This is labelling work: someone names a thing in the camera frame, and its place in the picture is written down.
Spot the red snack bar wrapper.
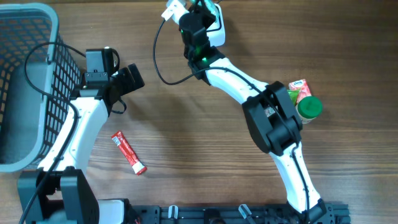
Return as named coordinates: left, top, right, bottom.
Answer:
left=111, top=131, right=147, bottom=175

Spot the green gummy candy bag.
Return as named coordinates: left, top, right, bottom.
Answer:
left=287, top=89, right=300, bottom=106

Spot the small red white packet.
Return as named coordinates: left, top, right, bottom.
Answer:
left=288, top=79, right=312, bottom=104

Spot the green lid spice jar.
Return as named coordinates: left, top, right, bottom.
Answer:
left=296, top=96, right=323, bottom=124

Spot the mint green wipes pouch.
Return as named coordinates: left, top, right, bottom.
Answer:
left=190, top=0, right=220, bottom=17

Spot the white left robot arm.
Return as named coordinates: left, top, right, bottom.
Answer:
left=17, top=47, right=144, bottom=223

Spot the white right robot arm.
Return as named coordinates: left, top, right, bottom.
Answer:
left=178, top=1, right=326, bottom=223

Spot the white barcode scanner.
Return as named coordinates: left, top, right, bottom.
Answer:
left=206, top=3, right=226, bottom=47

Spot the grey plastic mesh basket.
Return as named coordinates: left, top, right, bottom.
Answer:
left=1, top=3, right=81, bottom=172

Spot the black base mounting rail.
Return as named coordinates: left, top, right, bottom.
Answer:
left=130, top=203, right=351, bottom=224

